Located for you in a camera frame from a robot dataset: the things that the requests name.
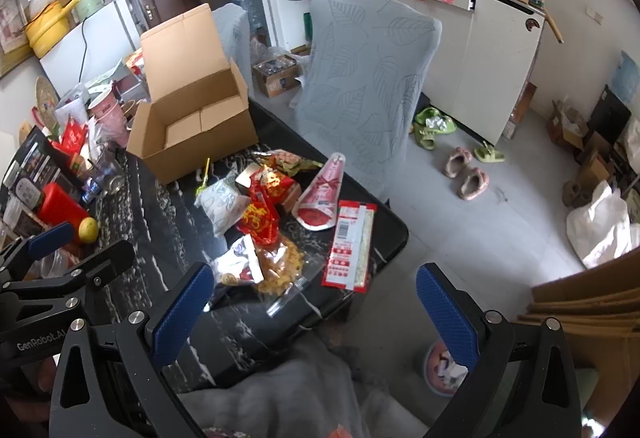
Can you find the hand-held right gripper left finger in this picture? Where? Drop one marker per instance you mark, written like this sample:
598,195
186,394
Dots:
182,313

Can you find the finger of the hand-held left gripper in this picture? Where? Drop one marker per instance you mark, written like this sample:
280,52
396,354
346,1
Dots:
107,258
50,238

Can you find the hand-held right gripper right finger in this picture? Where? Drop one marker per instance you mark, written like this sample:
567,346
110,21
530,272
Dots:
447,318

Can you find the silver snack packet red label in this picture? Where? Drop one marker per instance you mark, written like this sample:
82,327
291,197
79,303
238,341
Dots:
240,263

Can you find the clear bag of yellow crackers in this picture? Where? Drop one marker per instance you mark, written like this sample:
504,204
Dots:
280,268

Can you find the white snack bag line drawing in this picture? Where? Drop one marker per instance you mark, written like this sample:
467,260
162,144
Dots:
220,203

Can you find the red snack bag yellow print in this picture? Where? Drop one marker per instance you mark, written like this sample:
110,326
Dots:
260,218

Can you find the long red white packet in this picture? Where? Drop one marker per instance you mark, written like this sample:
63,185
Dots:
345,248

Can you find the pink stand-up pouch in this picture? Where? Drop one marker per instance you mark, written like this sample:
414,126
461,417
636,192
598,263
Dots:
320,198

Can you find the green snack packet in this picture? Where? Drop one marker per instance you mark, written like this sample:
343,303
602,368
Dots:
292,161

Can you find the red lidded container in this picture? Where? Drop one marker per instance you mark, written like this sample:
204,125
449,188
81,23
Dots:
60,208

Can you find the yellow lemon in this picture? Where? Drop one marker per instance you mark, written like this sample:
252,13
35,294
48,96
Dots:
87,229

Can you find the pink bowl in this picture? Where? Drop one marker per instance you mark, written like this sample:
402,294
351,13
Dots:
442,370

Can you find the plastic water bottle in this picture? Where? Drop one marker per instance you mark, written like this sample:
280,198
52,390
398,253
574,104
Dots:
92,190

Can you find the black printed box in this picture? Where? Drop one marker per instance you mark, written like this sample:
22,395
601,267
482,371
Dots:
30,162

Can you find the red paper packet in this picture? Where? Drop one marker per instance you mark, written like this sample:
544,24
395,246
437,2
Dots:
72,137

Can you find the pink paper cup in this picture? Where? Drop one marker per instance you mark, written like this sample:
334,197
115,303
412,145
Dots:
102,105
115,130

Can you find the pink fluffy slipper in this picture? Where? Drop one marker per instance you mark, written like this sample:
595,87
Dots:
457,162
472,185

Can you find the grey fleece clothing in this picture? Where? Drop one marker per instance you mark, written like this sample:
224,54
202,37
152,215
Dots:
300,393

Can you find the round woven mat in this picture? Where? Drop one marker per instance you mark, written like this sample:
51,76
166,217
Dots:
46,95

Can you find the stack of cardboard sheets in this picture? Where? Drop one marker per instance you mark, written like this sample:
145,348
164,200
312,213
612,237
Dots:
590,308

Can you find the green slipper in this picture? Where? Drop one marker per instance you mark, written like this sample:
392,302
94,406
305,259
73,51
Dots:
427,130
487,153

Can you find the white plastic bag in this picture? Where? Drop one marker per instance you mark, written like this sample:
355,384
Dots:
600,228

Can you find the white refrigerator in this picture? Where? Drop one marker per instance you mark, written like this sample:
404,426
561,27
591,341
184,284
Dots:
95,47

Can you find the yellow pot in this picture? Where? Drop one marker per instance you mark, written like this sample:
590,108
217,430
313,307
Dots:
47,30

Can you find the framed picture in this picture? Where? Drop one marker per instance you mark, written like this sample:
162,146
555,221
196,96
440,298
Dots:
10,27

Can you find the brown cardboard box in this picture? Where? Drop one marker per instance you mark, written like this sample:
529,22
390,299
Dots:
565,125

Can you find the cardboard box with jars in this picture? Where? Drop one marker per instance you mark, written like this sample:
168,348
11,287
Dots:
275,77

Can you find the chair with grey leaf cover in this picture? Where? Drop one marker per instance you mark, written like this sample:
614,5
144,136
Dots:
232,35
365,82

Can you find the black flat board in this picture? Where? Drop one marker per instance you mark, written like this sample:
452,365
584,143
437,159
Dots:
612,112

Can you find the white cabinet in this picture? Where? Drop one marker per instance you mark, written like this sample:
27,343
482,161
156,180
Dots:
495,57

